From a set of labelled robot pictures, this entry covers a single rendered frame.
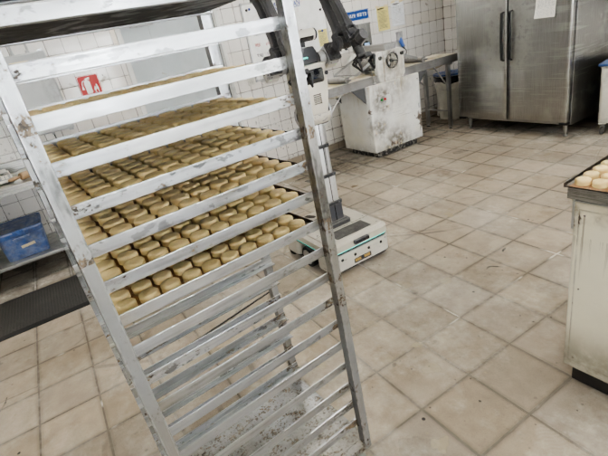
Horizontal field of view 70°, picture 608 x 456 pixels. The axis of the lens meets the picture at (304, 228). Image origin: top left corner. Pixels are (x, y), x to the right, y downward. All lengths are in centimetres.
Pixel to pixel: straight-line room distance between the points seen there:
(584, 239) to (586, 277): 16
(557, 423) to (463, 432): 36
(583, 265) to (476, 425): 76
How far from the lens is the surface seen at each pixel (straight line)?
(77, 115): 97
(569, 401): 220
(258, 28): 112
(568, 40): 531
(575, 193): 182
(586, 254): 189
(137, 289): 117
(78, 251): 98
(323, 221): 123
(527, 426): 208
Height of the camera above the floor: 156
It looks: 24 degrees down
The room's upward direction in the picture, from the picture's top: 12 degrees counter-clockwise
